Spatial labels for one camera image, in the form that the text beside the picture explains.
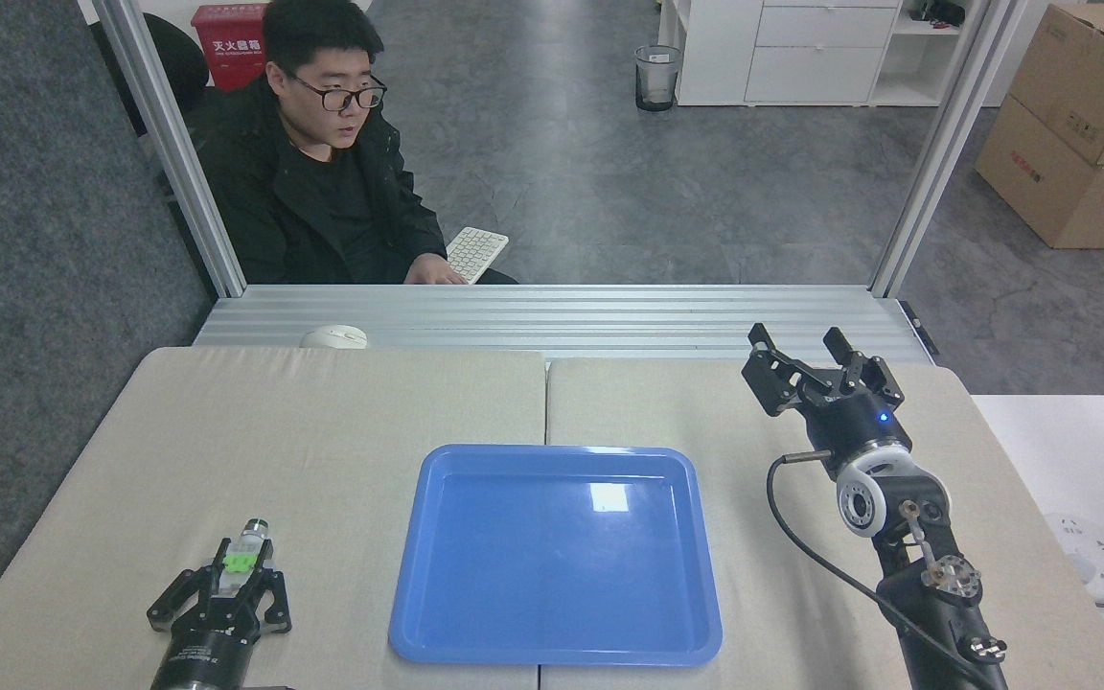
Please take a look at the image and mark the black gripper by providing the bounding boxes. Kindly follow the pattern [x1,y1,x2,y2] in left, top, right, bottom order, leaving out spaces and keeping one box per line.
[742,323,912,471]
[147,537,292,690]

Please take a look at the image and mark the white green switch part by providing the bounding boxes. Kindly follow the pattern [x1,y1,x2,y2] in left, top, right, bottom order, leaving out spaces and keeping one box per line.
[218,518,271,603]

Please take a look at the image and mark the white keyboard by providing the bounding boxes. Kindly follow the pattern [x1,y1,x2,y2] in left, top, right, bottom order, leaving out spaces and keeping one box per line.
[445,227,510,286]

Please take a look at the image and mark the blue plastic tray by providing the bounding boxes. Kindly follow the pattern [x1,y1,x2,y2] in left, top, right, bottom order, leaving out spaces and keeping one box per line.
[388,444,724,668]

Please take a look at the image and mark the person's left hand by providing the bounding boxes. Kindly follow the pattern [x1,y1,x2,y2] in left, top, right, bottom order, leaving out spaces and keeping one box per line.
[404,254,467,286]

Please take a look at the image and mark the beige table mat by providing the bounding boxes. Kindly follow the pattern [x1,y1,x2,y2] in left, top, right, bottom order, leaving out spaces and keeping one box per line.
[540,357,1104,690]
[0,346,548,690]

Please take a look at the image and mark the white side table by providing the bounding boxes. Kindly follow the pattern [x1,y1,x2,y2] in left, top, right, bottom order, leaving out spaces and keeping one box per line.
[972,395,1104,690]

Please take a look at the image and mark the white computer mouse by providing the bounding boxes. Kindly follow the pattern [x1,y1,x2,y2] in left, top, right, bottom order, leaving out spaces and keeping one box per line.
[301,325,368,350]

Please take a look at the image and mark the large cardboard box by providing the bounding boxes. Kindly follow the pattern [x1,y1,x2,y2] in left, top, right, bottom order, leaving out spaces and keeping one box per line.
[975,96,1104,250]

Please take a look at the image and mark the white drawer cabinet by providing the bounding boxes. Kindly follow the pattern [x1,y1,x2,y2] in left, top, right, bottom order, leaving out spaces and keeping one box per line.
[657,0,973,107]

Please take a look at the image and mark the white power strip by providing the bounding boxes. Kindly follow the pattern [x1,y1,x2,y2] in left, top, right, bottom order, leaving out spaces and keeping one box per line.
[1041,513,1104,605]

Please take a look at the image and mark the grey waste bin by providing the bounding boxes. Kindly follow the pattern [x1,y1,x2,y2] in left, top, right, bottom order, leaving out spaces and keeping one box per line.
[634,45,682,112]

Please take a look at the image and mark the small black object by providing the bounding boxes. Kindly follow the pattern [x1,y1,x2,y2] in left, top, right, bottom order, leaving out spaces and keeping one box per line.
[909,0,966,27]

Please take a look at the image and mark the small cardboard box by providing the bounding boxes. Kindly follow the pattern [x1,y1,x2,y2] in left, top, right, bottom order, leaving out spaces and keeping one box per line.
[1009,3,1104,168]

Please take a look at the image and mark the person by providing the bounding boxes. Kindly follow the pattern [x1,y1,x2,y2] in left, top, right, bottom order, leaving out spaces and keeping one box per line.
[190,0,519,286]

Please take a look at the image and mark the black eyeglasses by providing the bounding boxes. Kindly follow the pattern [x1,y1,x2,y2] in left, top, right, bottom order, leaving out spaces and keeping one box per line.
[282,69,388,113]

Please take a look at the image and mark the black office chair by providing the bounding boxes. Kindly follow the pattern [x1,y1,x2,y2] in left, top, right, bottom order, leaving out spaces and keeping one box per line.
[90,12,218,137]

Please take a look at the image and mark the red fire extinguisher box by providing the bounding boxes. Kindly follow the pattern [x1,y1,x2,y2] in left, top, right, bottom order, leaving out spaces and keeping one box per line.
[192,3,268,92]

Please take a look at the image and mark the black end bracket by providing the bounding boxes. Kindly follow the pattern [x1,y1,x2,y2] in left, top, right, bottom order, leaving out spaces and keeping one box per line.
[899,300,941,357]

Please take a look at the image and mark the silver aluminium post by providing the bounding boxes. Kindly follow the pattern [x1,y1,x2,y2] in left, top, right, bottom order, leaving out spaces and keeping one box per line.
[92,0,247,298]
[870,0,1032,298]

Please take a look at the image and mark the silver aluminium rail platform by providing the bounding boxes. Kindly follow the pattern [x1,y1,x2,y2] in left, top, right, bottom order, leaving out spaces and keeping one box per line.
[193,284,936,365]

